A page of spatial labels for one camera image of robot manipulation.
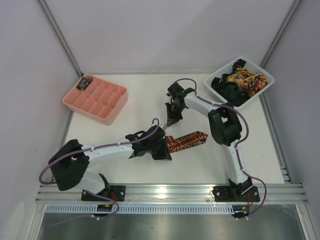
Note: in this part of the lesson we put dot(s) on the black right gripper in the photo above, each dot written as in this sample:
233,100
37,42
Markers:
173,111

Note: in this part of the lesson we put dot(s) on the aluminium front rail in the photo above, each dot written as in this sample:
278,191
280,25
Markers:
286,194

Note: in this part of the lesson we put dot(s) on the yellow patterned tie in basket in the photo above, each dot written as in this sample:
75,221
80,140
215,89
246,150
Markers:
240,75

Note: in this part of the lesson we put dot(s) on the white slotted cable duct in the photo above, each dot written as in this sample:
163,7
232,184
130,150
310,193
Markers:
90,208

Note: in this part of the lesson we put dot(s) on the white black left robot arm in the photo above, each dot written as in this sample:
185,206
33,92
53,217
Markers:
70,165

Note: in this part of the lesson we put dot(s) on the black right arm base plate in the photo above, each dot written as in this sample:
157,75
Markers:
226,193

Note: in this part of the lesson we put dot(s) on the rolled dark tie in tray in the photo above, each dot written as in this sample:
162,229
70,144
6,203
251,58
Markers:
83,83

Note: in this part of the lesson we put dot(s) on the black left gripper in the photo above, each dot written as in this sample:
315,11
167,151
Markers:
161,150

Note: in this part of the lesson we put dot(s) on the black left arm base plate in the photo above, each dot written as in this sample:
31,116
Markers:
114,192

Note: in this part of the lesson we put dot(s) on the red multicolour patterned tie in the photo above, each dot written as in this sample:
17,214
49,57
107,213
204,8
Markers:
185,142

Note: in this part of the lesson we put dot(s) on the pink compartment tray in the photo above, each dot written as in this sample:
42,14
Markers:
102,101

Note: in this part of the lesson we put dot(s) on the red floral tie in basket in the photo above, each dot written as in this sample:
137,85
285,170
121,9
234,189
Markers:
254,85

